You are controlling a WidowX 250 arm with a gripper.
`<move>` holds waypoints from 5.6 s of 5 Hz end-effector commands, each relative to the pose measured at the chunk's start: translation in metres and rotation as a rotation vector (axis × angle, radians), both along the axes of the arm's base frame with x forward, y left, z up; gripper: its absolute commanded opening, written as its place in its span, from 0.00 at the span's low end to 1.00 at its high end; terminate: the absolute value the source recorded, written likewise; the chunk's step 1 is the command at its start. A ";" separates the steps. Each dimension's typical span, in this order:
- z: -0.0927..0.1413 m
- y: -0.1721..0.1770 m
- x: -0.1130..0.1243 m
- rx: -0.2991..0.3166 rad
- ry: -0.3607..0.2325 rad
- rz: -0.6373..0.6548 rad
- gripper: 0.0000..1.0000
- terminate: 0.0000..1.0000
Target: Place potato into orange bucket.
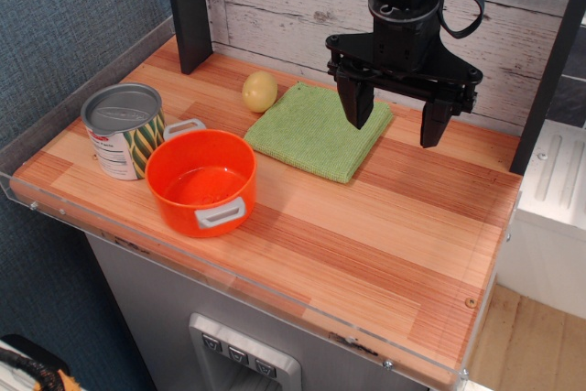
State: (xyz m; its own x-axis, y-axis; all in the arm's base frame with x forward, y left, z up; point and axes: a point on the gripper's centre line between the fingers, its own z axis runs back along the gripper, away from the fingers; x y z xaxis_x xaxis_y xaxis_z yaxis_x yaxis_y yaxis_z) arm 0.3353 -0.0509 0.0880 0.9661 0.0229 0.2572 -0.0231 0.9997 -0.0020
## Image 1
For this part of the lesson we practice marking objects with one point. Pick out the red pot with grey handles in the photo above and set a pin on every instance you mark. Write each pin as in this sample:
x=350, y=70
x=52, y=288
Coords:
x=203, y=180

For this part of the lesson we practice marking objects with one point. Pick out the tin can with striped label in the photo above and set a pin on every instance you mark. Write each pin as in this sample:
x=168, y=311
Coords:
x=126, y=124

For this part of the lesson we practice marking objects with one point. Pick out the grey cabinet with button panel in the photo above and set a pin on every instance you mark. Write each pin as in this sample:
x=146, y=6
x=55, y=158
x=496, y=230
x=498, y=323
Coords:
x=194, y=337

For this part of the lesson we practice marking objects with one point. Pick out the green folded cloth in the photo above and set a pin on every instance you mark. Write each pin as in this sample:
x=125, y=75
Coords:
x=307, y=129

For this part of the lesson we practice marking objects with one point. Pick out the black and orange object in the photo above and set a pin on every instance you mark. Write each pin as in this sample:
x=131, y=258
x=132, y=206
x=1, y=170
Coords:
x=27, y=366

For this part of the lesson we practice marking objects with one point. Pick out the white ribbed appliance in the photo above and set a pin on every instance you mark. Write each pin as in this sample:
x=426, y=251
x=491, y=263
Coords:
x=543, y=256

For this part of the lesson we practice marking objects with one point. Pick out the dark grey right post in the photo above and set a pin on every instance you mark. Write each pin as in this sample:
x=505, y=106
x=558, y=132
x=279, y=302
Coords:
x=557, y=59

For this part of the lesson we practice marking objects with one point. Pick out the dark grey post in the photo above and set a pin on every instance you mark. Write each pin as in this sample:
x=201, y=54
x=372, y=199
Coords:
x=192, y=31
x=557, y=59

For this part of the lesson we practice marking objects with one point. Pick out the clear acrylic table guard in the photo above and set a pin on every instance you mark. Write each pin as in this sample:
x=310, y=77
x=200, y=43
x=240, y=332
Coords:
x=392, y=266

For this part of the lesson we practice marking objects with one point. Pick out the dark grey left post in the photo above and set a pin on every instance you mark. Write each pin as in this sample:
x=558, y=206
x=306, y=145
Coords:
x=192, y=31

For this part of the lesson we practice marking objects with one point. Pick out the yellow potato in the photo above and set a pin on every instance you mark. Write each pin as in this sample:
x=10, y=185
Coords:
x=259, y=91

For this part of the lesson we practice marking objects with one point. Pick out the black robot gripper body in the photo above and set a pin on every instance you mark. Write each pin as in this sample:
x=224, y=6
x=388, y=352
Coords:
x=406, y=59

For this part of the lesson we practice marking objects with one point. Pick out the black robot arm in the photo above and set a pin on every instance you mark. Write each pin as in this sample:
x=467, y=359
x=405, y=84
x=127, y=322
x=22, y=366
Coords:
x=412, y=12

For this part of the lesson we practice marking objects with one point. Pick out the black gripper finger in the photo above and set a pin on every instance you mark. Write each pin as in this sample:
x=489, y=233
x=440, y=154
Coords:
x=435, y=118
x=357, y=99

